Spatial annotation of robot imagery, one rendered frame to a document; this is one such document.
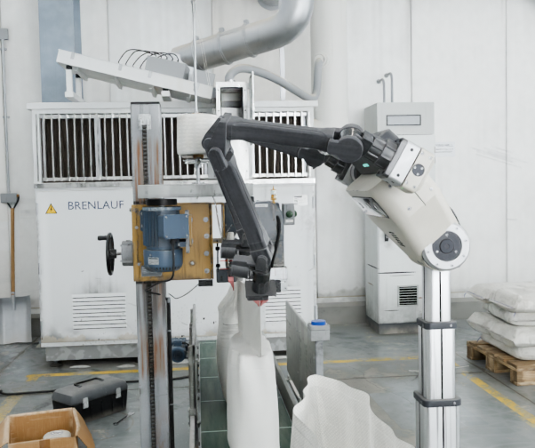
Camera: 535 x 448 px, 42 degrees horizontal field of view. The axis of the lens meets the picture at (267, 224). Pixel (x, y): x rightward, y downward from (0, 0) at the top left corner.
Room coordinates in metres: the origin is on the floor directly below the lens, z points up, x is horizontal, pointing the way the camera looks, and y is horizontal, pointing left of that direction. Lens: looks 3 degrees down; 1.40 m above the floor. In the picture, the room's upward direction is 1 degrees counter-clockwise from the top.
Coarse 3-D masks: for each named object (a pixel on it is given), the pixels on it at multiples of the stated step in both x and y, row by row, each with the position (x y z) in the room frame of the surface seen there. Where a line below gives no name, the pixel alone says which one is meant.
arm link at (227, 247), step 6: (228, 240) 2.65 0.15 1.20; (234, 240) 2.65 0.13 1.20; (246, 240) 2.59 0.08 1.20; (222, 246) 2.63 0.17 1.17; (228, 246) 2.63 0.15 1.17; (234, 246) 2.63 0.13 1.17; (246, 246) 2.60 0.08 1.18; (222, 252) 2.63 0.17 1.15; (228, 252) 2.63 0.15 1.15; (234, 252) 2.62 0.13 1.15; (222, 258) 2.64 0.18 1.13; (228, 258) 2.64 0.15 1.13
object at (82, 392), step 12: (84, 384) 4.23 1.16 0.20; (96, 384) 4.22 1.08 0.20; (108, 384) 4.25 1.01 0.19; (120, 384) 4.31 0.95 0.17; (60, 396) 4.09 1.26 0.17; (72, 396) 4.03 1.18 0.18; (84, 396) 4.09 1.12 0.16; (96, 396) 4.15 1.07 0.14; (108, 396) 4.22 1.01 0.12; (120, 396) 4.29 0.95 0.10; (60, 408) 4.09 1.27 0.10; (72, 408) 4.02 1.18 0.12; (84, 408) 4.07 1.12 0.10; (96, 408) 4.15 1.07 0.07; (108, 408) 4.23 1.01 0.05; (120, 408) 4.30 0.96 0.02; (84, 420) 4.09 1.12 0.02; (120, 420) 4.11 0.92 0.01
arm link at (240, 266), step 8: (240, 256) 2.21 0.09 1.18; (248, 256) 2.21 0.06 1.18; (264, 256) 2.14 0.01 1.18; (232, 264) 2.20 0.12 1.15; (240, 264) 2.19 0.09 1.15; (248, 264) 2.18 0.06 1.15; (256, 264) 2.15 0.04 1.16; (264, 264) 2.14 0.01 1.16; (232, 272) 2.20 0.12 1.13; (240, 272) 2.20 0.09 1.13; (248, 272) 2.20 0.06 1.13
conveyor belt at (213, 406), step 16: (208, 352) 4.25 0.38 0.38; (208, 368) 3.87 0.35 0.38; (208, 384) 3.54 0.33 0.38; (208, 400) 3.27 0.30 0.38; (224, 400) 3.27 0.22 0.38; (208, 416) 3.04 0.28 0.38; (224, 416) 3.03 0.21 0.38; (288, 416) 3.02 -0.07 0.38; (208, 432) 2.83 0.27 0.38; (224, 432) 2.83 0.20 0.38; (288, 432) 2.81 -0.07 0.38
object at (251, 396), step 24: (240, 288) 2.75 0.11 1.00; (240, 312) 2.76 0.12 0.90; (240, 336) 2.65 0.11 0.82; (264, 336) 2.69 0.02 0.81; (240, 360) 2.38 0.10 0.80; (264, 360) 2.38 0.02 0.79; (240, 384) 2.37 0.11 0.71; (264, 384) 2.37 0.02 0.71; (240, 408) 2.37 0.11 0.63; (264, 408) 2.37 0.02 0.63; (240, 432) 2.37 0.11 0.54; (264, 432) 2.37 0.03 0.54
